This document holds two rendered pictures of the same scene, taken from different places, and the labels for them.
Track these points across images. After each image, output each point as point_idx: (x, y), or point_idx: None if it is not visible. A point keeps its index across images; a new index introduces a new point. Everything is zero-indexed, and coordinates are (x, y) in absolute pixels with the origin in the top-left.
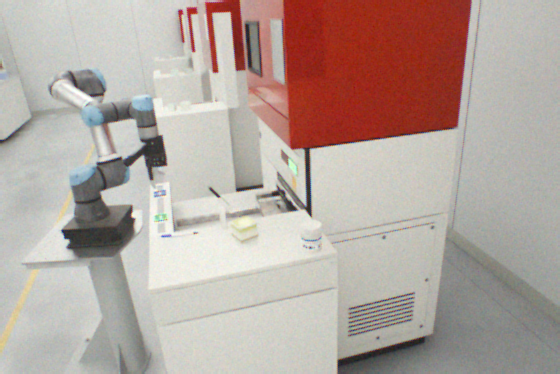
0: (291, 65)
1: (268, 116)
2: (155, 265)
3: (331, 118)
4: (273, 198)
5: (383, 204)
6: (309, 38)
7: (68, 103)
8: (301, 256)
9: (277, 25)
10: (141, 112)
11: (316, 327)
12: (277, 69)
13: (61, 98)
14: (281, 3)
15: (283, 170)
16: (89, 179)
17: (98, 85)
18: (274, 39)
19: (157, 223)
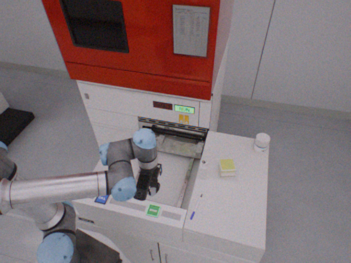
0: (216, 42)
1: (147, 83)
2: (232, 235)
3: (217, 66)
4: (162, 136)
5: (217, 98)
6: (221, 15)
7: (57, 201)
8: (265, 156)
9: (196, 11)
10: (154, 148)
11: None
12: (187, 47)
13: (30, 204)
14: None
15: (157, 114)
16: (73, 246)
17: (6, 155)
18: (183, 22)
19: (160, 216)
